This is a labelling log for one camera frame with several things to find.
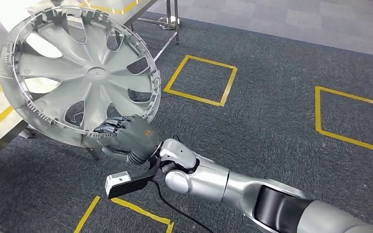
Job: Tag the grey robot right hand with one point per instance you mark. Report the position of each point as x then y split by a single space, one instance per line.
138 135

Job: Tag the silver plastic wheel cover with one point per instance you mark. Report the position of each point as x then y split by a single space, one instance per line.
90 74

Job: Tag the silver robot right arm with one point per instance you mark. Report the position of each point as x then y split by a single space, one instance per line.
202 183

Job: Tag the yellow floor tape square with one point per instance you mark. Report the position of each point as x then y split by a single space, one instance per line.
141 211
317 109
193 97

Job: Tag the white square pillar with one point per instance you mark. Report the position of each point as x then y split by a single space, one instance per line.
9 16

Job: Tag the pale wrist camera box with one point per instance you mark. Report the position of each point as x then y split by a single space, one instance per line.
117 181

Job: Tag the chrome stanchion post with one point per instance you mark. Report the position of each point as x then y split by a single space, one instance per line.
168 23

